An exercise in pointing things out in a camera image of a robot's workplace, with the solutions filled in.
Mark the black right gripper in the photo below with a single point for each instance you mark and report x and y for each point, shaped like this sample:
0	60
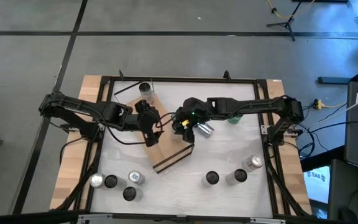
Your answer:
190	113

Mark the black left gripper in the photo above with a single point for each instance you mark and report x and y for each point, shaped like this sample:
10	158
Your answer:
148	116

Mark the wooden tray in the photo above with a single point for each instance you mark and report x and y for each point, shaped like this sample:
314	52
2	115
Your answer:
166	147

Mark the silver blue slim can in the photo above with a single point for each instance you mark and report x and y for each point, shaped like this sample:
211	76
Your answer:
205	129

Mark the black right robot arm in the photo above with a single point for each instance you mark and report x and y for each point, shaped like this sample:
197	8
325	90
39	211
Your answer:
253	105

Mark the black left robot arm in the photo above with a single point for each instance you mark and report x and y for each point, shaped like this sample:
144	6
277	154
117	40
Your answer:
79	107

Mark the blue-tab silver-top can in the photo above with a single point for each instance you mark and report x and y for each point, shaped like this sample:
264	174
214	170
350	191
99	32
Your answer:
136	176

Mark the green Sprite can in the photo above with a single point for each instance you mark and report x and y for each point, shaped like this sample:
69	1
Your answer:
235	120

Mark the silver-top slim can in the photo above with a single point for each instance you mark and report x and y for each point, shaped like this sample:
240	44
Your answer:
97	180
254	161

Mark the yellow power strip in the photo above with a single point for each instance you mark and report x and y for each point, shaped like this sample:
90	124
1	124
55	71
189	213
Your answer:
319	104

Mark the black rig crossbar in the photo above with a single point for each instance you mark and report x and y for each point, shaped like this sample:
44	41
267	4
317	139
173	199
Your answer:
42	217

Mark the white SA6 sign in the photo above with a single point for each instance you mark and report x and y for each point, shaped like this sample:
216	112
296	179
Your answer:
317	186

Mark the black tripod stand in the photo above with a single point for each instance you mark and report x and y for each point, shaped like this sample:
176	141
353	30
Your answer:
287	24

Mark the black table foot bar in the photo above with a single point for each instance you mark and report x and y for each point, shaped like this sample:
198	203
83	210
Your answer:
334	80

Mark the black metal table frame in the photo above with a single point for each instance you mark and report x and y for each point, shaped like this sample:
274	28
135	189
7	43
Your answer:
197	79

